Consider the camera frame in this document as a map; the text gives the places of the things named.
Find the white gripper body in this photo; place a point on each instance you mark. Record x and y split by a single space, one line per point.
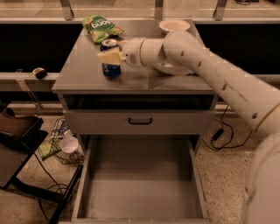
131 52

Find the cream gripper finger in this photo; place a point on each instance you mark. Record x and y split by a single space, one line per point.
113 56

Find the blue pepsi can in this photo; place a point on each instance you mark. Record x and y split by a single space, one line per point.
110 71

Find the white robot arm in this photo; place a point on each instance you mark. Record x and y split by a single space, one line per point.
253 100

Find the white bowl on counter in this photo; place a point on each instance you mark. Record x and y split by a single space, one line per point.
174 25

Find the grey drawer cabinet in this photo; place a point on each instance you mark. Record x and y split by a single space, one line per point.
81 85

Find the closed grey drawer front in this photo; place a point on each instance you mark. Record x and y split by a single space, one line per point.
116 123

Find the open grey lower drawer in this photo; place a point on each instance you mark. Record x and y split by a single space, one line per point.
140 180

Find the green chip bag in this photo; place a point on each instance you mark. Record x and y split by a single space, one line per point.
100 28

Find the white cup in basket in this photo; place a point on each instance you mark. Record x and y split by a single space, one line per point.
69 144

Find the green packet on floor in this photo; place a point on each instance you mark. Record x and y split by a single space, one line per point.
49 148

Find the black side table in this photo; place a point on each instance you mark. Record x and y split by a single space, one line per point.
20 137

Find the black drawer handle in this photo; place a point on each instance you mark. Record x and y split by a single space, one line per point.
140 121

